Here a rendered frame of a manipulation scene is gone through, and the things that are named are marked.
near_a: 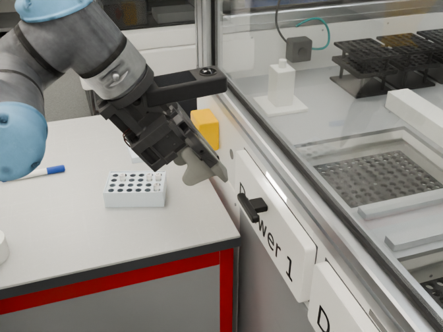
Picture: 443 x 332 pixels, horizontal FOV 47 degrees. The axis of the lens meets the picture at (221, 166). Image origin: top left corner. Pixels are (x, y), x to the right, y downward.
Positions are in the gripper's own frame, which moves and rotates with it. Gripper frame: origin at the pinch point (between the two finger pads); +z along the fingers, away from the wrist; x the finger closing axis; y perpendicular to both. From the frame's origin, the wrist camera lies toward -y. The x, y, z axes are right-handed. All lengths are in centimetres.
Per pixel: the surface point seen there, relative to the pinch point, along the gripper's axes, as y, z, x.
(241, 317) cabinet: 21, 47, -13
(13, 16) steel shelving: 93, 39, -417
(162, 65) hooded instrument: 2, 16, -80
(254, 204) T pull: 0.1, 9.6, 0.7
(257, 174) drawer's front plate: -3.2, 9.8, -5.1
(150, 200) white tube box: 18.4, 13.4, -24.0
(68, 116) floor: 75, 70, -234
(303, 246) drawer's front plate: -2.7, 9.5, 14.0
